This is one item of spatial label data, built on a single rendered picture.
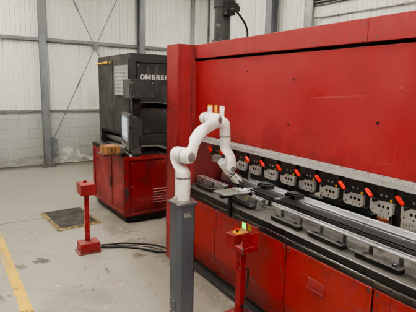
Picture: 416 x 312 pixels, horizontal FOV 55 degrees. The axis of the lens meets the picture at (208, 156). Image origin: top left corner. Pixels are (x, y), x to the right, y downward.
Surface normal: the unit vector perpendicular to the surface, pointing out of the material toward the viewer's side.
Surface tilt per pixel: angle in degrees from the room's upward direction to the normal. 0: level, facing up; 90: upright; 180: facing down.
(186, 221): 90
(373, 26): 90
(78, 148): 90
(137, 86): 90
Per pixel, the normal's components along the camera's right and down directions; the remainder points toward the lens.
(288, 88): -0.86, 0.07
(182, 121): 0.51, 0.15
